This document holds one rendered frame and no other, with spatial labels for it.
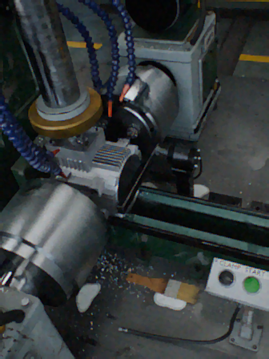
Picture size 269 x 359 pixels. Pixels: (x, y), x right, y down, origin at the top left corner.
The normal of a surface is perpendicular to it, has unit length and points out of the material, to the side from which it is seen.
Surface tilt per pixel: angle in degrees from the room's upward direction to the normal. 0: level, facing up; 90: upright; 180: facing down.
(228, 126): 0
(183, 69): 90
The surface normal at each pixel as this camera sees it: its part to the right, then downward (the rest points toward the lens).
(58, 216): 0.31, -0.52
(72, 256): 0.77, -0.11
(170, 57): -0.39, 0.69
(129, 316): -0.13, -0.69
